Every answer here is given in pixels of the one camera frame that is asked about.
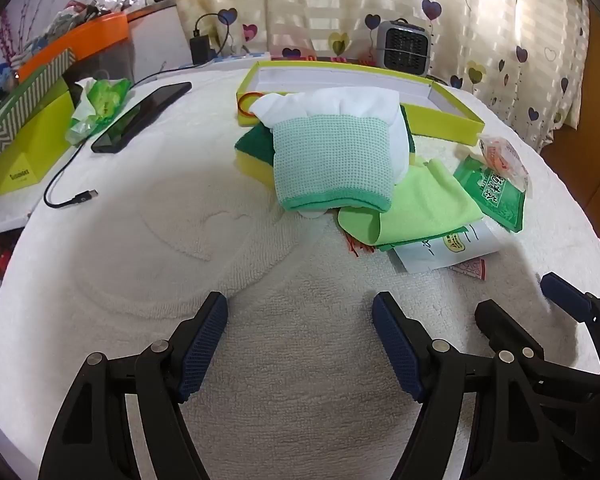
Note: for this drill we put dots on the white cloth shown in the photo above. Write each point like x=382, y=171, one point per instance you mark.
x=340, y=102

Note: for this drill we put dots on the white and blue power strip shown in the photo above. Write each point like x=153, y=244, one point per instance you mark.
x=245, y=56

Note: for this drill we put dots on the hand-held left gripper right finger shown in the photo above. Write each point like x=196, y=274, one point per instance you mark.
x=397, y=347

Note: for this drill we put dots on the clear plastic packet orange contents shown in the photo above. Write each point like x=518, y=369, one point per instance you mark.
x=502, y=155

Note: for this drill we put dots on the black smartphone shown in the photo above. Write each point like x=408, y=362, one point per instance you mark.
x=135, y=120

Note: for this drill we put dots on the grey portable heater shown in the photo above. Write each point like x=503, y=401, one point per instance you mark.
x=405, y=50

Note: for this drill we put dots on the green sachet packet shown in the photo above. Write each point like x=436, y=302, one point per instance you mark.
x=495, y=197

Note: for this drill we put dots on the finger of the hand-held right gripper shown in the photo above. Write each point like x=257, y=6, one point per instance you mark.
x=500, y=322
x=562, y=292

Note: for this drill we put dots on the orange lidded storage bin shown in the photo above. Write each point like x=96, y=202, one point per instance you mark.
x=80, y=35

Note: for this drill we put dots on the pile of assorted packets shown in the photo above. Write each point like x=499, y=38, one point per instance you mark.
x=75, y=12

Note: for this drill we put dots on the white paper packet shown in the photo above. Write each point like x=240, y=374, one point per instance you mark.
x=430, y=255

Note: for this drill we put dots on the black charger adapter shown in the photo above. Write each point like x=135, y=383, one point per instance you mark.
x=200, y=50

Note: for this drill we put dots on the lime green microfiber cloth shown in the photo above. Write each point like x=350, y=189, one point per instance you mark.
x=420, y=200

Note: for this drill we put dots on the yellow-green shallow box tray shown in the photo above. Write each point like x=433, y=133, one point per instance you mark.
x=450, y=120

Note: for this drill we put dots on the cream curtain with hearts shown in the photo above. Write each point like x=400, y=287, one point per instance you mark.
x=330, y=0

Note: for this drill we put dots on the pink plaid cloth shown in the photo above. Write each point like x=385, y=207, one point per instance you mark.
x=320, y=58

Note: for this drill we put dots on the lime box with zigzag lid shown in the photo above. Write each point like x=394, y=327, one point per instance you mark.
x=25, y=155

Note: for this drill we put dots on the green tissue pack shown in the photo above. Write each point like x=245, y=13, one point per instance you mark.
x=102, y=100

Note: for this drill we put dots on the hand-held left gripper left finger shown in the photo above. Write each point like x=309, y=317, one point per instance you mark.
x=205, y=347

